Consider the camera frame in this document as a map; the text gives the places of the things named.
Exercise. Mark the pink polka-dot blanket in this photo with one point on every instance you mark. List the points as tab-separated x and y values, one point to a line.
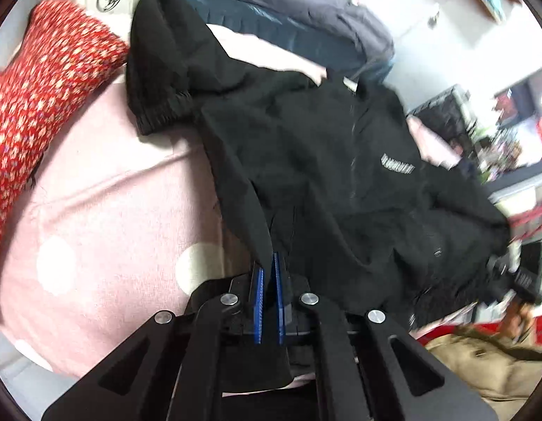
122	206

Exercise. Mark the khaki garment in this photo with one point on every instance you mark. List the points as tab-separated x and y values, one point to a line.
494	372

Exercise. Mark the black crate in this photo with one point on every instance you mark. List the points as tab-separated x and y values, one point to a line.
442	114

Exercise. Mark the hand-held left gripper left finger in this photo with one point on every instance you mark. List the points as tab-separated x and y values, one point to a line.
258	307

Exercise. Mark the black jacket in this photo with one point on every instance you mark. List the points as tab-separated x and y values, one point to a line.
319	162

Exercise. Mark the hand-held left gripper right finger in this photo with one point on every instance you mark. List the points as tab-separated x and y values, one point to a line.
278	307

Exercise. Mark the dark navy duvet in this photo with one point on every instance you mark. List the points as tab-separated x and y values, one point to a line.
297	17

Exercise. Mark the red floral cloth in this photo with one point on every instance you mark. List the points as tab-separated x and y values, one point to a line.
43	74

